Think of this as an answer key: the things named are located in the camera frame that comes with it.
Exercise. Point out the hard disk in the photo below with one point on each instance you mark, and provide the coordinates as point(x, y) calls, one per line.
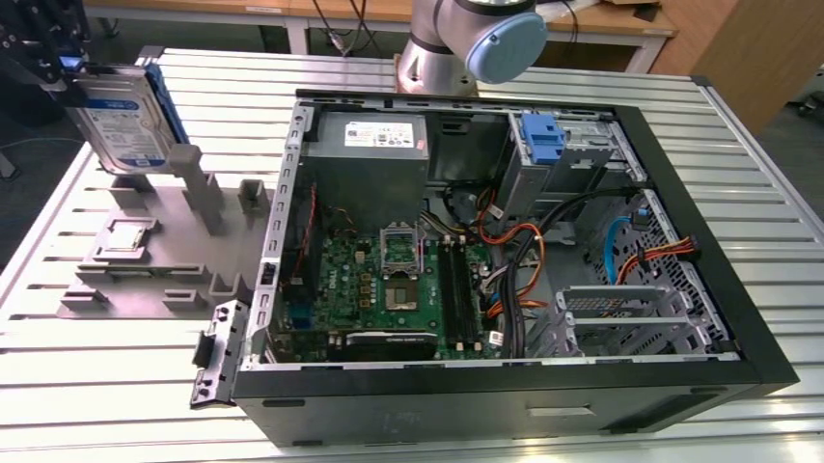
point(121, 130)

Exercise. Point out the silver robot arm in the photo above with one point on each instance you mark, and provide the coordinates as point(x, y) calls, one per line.
point(438, 67)

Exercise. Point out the grey metal disk bay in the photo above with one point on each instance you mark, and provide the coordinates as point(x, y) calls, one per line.
point(643, 291)

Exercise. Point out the silver CPU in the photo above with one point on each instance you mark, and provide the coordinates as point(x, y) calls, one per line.
point(125, 237)

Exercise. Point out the grey parts rack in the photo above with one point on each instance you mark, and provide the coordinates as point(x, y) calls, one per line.
point(180, 251)

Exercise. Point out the grey power supply unit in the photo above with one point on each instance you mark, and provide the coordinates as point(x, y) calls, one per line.
point(367, 193)

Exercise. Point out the green motherboard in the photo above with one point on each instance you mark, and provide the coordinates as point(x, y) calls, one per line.
point(347, 289)

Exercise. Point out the CPU socket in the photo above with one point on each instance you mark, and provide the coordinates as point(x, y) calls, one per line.
point(403, 295)

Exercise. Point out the blue drive bay latch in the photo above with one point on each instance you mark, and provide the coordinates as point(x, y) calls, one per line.
point(543, 140)

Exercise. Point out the grey metal drive cage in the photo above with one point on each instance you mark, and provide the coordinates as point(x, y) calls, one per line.
point(525, 193)

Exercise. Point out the RAM slot white clips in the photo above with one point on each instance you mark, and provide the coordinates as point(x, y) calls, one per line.
point(469, 294)
point(451, 294)

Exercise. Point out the black graphics card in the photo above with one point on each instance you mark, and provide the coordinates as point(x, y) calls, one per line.
point(386, 346)

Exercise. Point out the black PC case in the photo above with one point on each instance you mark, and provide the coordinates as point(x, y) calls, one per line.
point(450, 395)

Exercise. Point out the brown wooden cabinet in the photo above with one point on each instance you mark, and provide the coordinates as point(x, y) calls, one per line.
point(760, 48)

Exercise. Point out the grey swivel chair base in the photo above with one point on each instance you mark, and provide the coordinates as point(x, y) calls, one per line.
point(812, 103)

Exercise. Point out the grey slot retention bracket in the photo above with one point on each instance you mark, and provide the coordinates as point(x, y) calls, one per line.
point(219, 357)

